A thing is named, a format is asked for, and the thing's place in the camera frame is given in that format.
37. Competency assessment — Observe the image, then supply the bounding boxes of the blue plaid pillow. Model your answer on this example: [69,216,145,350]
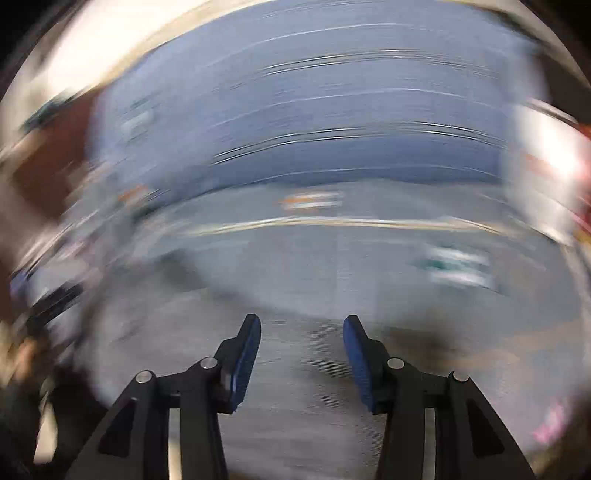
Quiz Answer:
[90,9,548,197]

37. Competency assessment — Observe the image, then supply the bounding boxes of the grey printed bed sheet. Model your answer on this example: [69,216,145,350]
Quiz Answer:
[14,175,587,480]

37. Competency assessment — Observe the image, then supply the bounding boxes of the white plastic bag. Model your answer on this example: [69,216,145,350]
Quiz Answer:
[505,99,591,243]

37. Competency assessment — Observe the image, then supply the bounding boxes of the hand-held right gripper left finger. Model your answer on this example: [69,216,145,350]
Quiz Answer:
[63,314,262,480]

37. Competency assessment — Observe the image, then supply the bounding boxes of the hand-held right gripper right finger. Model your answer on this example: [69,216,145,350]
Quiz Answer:
[342,315,539,480]

